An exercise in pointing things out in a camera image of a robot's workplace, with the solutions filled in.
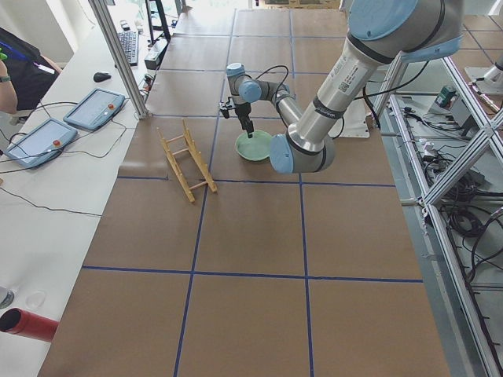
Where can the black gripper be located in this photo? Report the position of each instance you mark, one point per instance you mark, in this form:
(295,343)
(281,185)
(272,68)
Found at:
(242,111)

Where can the light green round plate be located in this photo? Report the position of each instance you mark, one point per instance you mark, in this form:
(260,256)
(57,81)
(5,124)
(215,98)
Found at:
(255,148)

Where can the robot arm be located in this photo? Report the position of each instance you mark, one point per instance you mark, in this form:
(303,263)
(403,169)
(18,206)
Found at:
(378,32)

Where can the wooden dish rack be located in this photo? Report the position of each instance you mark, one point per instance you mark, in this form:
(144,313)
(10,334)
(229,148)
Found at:
(178,151)

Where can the black box with label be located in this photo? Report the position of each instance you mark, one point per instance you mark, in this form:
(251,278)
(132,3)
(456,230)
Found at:
(155,55)

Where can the black keyboard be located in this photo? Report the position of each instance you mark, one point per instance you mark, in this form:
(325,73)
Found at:
(129,43)

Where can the far teach pendant tablet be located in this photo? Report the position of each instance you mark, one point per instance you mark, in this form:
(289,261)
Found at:
(95,109)

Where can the teach pendant tablet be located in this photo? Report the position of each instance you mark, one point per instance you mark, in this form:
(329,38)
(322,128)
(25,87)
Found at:
(95,109)
(42,144)

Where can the black computer mouse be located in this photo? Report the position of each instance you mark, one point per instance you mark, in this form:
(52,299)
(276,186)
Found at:
(101,76)

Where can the near teach pendant tablet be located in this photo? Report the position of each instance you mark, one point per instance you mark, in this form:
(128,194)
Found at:
(42,144)

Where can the person in black shirt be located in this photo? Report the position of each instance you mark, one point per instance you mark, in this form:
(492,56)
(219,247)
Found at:
(26,74)

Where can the red water bottle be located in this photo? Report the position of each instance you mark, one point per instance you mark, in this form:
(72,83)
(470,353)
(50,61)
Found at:
(20,322)

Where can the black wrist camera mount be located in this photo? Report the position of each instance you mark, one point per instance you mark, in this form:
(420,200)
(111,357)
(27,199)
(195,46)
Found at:
(225,107)

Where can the aluminium frame post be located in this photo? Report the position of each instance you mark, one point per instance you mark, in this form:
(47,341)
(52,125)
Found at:
(108,29)

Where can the aluminium side frame rail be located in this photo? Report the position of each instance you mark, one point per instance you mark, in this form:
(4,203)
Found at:
(446,143)

